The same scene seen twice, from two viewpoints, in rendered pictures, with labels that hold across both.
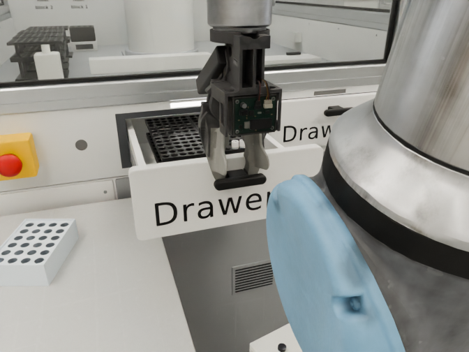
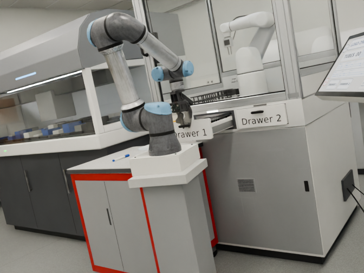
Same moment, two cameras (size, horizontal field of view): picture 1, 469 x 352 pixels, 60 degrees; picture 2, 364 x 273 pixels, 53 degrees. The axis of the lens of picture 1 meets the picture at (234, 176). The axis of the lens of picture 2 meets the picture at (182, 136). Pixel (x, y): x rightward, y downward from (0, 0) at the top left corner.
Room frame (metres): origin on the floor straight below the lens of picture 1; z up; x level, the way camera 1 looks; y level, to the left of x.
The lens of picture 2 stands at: (-0.61, -1.66, 1.11)
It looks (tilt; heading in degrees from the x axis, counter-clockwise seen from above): 7 degrees down; 57
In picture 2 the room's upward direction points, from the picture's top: 11 degrees counter-clockwise
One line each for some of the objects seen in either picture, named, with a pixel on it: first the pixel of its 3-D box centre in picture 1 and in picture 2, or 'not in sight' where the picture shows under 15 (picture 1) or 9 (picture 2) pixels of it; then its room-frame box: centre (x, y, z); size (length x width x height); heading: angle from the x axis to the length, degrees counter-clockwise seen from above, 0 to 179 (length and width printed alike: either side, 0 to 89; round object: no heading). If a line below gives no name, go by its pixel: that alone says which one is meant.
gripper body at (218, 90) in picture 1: (241, 82); (179, 101); (0.50, -0.01, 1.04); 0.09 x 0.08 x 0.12; 18
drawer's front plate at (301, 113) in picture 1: (329, 121); (260, 116); (0.88, -0.21, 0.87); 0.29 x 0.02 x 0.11; 108
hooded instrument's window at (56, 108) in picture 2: not in sight; (77, 105); (0.57, 1.82, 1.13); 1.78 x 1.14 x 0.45; 108
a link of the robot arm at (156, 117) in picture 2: not in sight; (157, 116); (0.23, -0.22, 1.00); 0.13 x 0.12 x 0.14; 107
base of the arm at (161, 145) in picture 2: not in sight; (163, 141); (0.23, -0.22, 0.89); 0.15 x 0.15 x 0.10
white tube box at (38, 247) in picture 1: (35, 249); not in sight; (0.52, 0.31, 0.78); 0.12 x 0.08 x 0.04; 0
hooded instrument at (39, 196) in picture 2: not in sight; (83, 130); (0.58, 1.84, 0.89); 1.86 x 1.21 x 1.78; 108
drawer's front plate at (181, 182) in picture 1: (232, 190); (189, 130); (0.54, 0.00, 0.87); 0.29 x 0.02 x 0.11; 108
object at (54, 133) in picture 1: (170, 84); (254, 109); (1.25, 0.20, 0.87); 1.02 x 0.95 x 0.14; 108
